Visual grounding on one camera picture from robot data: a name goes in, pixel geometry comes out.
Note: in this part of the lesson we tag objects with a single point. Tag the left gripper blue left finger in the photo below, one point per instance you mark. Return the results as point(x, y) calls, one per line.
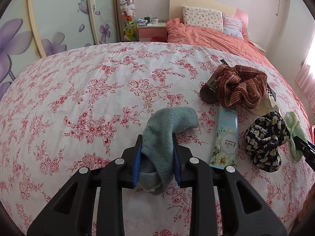
point(137, 162)

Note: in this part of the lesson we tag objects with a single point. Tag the brown plastic hair clip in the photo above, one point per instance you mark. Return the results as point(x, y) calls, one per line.
point(209, 91)

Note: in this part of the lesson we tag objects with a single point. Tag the pink striped pillow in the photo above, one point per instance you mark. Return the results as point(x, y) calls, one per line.
point(232, 26)

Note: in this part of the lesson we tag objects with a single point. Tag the floral sliding wardrobe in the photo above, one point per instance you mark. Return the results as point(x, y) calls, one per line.
point(35, 29)

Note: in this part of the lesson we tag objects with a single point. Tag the floral print pillow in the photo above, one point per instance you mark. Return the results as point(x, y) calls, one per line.
point(204, 18)

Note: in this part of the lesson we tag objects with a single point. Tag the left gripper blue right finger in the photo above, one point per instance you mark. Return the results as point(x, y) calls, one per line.
point(176, 162)

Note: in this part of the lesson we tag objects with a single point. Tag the black floral scrunchie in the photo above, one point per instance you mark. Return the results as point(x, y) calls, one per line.
point(263, 139)

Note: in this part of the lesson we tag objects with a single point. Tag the orange mesh trash bin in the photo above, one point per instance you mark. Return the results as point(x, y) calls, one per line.
point(157, 39)

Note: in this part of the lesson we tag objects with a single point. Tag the dark green mug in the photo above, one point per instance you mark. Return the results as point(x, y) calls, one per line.
point(148, 19)

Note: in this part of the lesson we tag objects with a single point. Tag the white mug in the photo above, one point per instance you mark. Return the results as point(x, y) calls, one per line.
point(154, 21)

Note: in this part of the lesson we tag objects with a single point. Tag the pink curtain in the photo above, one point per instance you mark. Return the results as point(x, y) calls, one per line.
point(305, 78)

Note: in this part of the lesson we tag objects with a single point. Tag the black mesh non-slip mat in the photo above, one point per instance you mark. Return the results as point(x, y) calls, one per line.
point(270, 88)

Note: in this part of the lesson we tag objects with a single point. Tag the pink white nightstand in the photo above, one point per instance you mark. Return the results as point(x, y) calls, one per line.
point(145, 33)

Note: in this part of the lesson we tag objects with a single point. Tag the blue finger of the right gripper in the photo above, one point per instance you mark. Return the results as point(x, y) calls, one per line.
point(306, 147)

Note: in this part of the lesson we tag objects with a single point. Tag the teal knitted sock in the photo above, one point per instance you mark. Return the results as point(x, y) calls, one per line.
point(157, 147)

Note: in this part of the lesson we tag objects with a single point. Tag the beige wooden headboard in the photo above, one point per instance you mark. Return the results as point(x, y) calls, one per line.
point(175, 10)

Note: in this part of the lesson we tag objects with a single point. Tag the red plaid scrunchie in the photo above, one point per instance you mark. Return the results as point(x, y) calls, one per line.
point(240, 86)

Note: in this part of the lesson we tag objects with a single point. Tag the floral tissue pack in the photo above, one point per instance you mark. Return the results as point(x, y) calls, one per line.
point(227, 139)

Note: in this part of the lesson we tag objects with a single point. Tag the salmon pink duvet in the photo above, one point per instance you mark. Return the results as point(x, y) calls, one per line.
point(217, 40)

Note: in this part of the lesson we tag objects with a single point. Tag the clear tube of plush toys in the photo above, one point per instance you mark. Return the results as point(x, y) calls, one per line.
point(127, 14)

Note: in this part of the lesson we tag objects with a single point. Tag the white crumpled tissue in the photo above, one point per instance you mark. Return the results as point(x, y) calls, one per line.
point(261, 105)

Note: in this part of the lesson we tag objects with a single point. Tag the light green scrunchie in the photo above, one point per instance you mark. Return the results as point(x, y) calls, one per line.
point(295, 129)

